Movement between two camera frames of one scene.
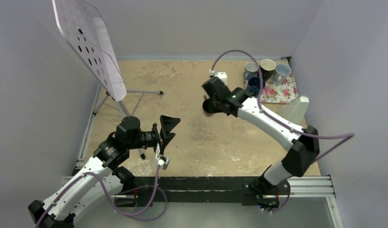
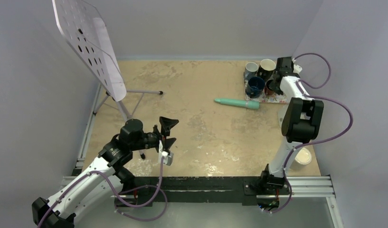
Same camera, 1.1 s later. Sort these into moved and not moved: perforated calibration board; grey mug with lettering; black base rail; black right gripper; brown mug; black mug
Moved: brown mug; black right gripper
Not moved: black base rail; perforated calibration board; black mug; grey mug with lettering
